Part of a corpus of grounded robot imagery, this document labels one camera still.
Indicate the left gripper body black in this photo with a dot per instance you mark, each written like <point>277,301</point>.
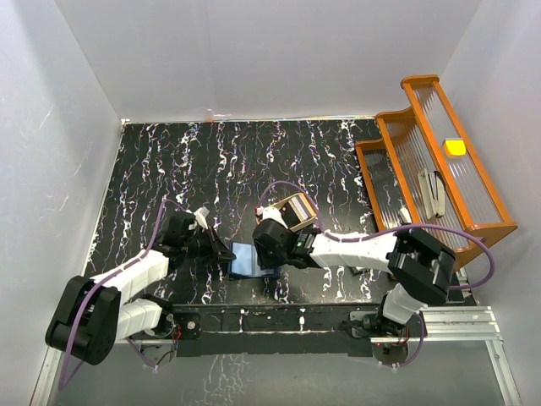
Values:
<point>200,246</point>

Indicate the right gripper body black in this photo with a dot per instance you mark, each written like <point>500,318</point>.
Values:
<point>271,259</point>

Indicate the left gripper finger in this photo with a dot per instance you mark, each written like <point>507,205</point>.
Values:
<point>220,252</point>
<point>215,241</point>

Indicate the beige oval card tray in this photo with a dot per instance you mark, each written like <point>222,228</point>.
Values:
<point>281,203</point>

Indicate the blue leather card holder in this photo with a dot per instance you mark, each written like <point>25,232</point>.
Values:
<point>245,266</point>

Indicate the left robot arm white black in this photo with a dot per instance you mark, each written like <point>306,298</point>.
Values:
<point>94,313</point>

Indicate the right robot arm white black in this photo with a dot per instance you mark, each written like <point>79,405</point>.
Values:
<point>420,263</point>

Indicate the stack of credit cards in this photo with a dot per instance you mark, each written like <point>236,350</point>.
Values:
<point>295,212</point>

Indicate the white item on lower shelf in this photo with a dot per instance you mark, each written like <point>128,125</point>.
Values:
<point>405,216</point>

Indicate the orange wooden tiered shelf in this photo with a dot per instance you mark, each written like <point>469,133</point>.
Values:
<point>411,139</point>

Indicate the yellow sticky note block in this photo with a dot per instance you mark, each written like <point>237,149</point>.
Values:
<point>454,147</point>

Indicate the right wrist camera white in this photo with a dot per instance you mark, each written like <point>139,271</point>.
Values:
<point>268,212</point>

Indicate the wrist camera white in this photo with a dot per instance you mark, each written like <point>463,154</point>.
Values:
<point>200,216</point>
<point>268,212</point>

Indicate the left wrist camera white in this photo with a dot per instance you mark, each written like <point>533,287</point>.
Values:
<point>200,216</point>

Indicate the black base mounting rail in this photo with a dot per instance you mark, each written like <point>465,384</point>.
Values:
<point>213,329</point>

